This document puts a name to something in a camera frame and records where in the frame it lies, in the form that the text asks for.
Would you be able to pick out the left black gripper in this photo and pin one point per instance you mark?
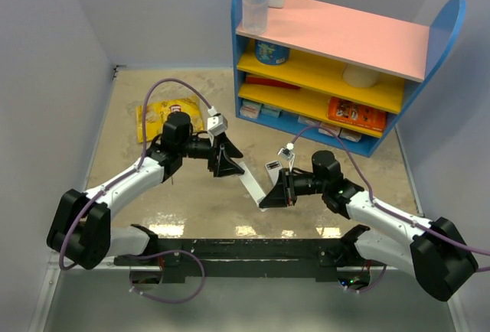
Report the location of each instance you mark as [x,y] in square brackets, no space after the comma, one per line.
[224,166]

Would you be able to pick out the orange snack package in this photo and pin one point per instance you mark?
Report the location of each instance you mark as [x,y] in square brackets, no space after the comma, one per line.
[366,117]

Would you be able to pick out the tissue pack far right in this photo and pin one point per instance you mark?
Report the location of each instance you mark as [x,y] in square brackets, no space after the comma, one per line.
[350,135]

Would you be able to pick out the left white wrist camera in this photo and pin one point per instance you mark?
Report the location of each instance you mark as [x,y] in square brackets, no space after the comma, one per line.
[216,125]

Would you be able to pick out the blue printed can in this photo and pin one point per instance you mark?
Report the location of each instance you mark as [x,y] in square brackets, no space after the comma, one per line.
[271,54]

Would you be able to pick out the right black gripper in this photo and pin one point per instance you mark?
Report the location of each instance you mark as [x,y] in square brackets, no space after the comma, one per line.
[278,197]

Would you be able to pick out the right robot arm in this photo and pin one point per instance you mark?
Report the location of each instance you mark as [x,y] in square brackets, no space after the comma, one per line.
[432,251]

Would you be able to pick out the teal tissue pack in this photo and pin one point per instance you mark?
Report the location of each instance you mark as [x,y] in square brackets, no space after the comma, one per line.
[272,111]

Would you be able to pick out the blue wooden shelf unit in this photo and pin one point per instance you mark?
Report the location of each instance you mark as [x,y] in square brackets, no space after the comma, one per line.
[322,39]

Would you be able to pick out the slim white remote control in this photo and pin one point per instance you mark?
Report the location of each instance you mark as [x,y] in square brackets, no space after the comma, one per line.
[252,186]

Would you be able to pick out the red flat box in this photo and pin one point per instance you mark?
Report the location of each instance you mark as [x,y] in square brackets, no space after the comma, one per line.
[266,81]

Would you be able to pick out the yellow Lays chips bag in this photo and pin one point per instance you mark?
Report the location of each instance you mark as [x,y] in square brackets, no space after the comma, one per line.
[157,113]

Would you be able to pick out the tissue pack red label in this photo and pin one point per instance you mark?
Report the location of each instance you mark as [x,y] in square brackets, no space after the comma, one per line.
[329,130]

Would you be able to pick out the tissue pack centre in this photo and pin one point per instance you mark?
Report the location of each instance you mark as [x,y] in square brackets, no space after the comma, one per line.
[308,121]

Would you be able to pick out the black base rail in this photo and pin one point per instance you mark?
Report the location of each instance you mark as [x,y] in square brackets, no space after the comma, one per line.
[323,260]

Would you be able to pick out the tissue pack far left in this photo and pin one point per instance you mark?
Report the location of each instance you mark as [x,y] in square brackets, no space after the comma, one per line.
[250,109]

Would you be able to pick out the wide white remote control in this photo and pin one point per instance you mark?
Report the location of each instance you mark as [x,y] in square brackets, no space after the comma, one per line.
[273,174]

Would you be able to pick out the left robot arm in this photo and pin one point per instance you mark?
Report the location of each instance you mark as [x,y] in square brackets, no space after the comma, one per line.
[82,229]

